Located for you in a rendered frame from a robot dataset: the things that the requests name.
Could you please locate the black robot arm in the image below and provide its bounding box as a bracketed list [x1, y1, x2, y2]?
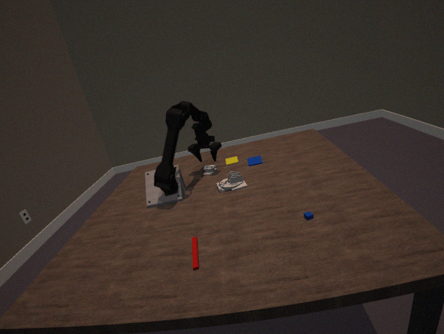
[154, 101, 212, 197]

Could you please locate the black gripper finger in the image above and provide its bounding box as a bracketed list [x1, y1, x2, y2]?
[210, 150, 218, 162]
[191, 149, 202, 162]

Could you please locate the red rectangular bar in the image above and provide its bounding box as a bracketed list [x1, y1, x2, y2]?
[192, 237, 200, 271]

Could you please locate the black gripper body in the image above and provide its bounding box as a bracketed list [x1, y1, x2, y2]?
[188, 134, 222, 152]

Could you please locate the small blue cube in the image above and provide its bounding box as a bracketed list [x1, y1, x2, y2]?
[304, 211, 313, 220]

